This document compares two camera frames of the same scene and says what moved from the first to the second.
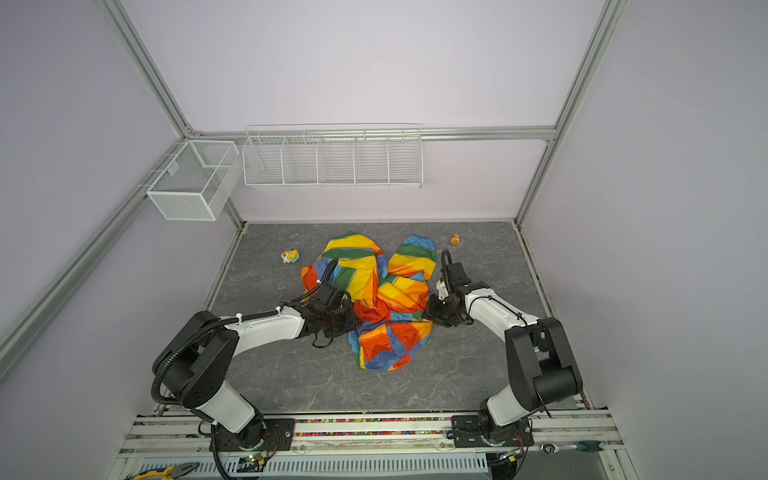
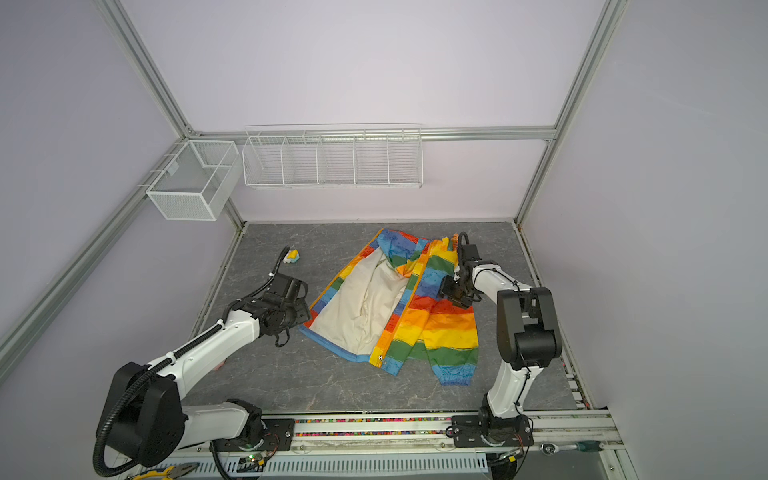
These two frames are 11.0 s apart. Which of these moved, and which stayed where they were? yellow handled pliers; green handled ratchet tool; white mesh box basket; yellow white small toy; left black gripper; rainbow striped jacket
Moved: rainbow striped jacket; left black gripper
Stayed: yellow white small toy; white mesh box basket; green handled ratchet tool; yellow handled pliers
